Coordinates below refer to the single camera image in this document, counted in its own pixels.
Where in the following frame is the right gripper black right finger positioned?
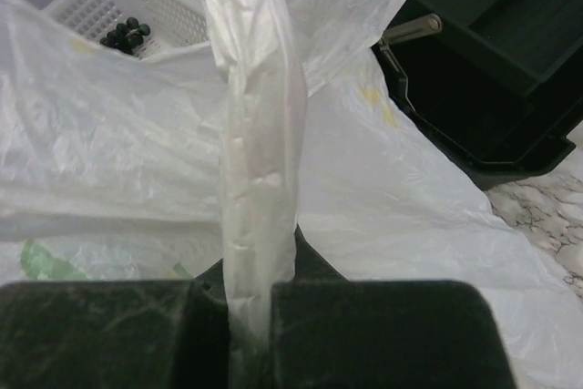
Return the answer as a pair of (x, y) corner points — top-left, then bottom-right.
(270, 232), (517, 388)

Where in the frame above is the white perforated plastic basket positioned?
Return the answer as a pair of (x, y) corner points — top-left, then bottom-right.
(44, 0), (208, 58)

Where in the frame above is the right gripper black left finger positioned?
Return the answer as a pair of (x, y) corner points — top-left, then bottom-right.
(1, 265), (230, 388)

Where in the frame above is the black plastic toolbox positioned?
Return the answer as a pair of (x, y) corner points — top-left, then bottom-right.
(373, 0), (582, 190)

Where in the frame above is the black fake grape bunch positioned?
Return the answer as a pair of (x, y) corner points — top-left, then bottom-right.
(99, 16), (151, 56)

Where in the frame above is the white plastic bag lemon print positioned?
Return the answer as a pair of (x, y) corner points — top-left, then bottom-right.
(1, 0), (582, 388)

